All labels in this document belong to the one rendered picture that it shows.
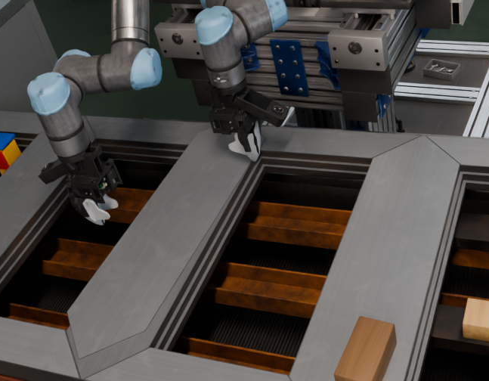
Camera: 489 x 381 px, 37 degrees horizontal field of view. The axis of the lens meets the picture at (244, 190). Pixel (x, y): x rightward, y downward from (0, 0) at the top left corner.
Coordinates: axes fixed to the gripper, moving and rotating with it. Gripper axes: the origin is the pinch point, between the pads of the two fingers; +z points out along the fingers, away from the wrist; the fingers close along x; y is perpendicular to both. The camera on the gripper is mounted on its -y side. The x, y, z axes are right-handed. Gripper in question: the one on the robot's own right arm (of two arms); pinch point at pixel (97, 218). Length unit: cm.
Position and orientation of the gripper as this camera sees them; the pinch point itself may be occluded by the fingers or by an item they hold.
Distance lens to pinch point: 162.4
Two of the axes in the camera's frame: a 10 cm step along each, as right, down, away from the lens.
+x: 3.6, -6.6, 6.6
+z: 2.0, 7.5, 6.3
